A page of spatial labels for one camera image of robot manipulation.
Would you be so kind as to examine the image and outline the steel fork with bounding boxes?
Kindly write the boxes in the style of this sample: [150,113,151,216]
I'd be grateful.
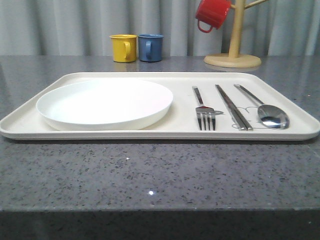
[192,86,216,131]

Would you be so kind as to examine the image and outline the white round plate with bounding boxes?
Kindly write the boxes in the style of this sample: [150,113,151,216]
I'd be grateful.
[36,79,174,131]

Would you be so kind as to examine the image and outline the steel chopstick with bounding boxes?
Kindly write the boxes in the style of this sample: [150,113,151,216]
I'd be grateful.
[215,84,248,131]
[226,94,253,131]

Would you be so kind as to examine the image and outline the steel spoon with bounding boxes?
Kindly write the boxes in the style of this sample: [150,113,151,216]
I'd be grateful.
[234,84,290,130]

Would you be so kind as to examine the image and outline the cream rabbit serving tray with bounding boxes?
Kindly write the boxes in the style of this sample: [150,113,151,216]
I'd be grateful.
[0,72,320,141]

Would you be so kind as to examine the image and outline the blue enamel mug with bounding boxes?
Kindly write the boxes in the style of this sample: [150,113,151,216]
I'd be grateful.
[138,34,164,62]

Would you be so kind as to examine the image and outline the yellow enamel mug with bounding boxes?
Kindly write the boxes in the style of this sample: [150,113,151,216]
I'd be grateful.
[110,34,138,63]

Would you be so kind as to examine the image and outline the wooden mug tree stand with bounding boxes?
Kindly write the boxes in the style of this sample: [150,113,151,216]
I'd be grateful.
[204,0,266,68]

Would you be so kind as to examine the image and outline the red enamel mug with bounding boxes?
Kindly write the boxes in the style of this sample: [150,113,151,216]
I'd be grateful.
[195,0,232,33]

